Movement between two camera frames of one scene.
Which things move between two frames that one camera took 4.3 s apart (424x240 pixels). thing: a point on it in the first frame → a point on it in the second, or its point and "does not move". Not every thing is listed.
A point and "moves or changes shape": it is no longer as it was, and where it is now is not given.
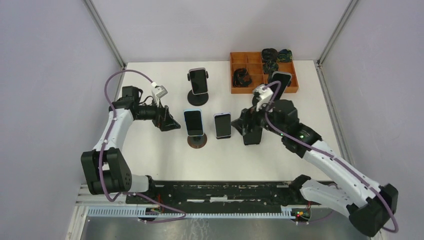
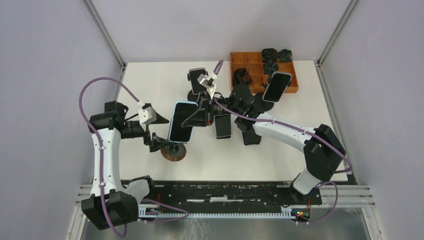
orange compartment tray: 253,62 does not move
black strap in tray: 241,78 does not move
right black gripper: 247,115 → 203,116
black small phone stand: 228,137 does not move
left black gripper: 169,123 → 156,142
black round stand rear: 197,100 does not move
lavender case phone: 223,125 does not move
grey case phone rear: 198,78 does not move
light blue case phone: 194,122 moves or changes shape
